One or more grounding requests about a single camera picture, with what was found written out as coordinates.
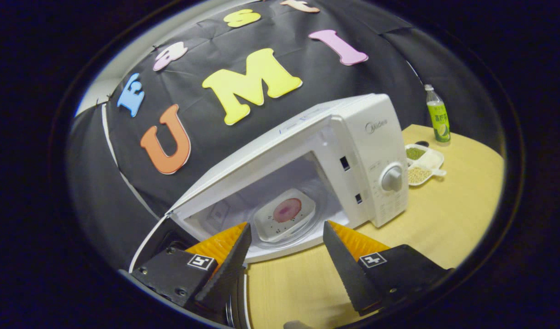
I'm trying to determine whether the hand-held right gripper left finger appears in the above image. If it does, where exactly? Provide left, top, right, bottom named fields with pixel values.
left=131, top=222, right=252, bottom=312

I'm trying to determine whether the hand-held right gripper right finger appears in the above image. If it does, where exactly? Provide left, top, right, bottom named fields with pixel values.
left=322, top=220, right=454, bottom=317

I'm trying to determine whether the white plate with pink food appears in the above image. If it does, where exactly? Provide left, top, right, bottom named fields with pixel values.
left=254, top=188, right=317, bottom=243

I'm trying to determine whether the white microwave oven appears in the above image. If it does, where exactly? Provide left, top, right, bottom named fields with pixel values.
left=129, top=94, right=409, bottom=327

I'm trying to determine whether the white divided dish of beans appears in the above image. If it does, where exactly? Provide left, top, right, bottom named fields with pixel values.
left=405, top=143, right=447, bottom=186

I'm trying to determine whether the green drink bottle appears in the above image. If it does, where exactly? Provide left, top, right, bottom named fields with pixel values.
left=424, top=84, right=451, bottom=143

